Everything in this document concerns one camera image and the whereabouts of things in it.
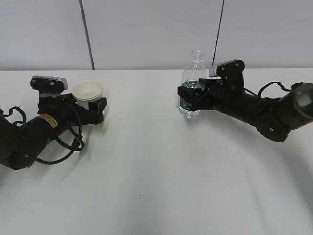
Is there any white paper cup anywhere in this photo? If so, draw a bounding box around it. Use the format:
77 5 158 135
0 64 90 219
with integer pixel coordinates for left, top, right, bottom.
72 80 103 110

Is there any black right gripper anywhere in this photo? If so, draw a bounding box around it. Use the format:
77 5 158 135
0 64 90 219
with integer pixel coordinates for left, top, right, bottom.
177 78 244 111

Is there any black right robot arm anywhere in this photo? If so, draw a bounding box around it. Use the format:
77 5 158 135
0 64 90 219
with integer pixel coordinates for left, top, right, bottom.
178 79 313 142

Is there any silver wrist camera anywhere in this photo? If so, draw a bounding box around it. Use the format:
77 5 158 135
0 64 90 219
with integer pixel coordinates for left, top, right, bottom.
209 59 245 81
30 75 68 94

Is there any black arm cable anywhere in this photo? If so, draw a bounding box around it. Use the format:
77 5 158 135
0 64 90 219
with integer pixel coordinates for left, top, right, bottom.
243 82 305 98
0 101 86 165

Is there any clear water bottle green label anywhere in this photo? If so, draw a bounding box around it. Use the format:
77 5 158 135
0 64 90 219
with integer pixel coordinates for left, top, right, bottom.
179 50 207 118

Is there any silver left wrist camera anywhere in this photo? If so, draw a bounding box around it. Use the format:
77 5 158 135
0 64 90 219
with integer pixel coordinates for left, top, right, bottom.
30 75 68 94

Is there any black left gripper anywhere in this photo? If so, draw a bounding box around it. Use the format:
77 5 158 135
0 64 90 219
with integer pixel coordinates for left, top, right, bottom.
38 94 107 129

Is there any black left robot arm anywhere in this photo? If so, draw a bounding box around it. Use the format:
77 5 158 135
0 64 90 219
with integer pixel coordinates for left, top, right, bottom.
0 94 107 170

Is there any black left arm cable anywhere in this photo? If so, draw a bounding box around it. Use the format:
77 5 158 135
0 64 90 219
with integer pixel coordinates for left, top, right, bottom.
0 101 86 165

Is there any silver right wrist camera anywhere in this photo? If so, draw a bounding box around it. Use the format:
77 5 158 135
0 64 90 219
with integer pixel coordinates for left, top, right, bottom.
209 59 245 81

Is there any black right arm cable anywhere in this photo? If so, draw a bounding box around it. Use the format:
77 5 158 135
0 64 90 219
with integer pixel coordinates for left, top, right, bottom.
243 82 305 98

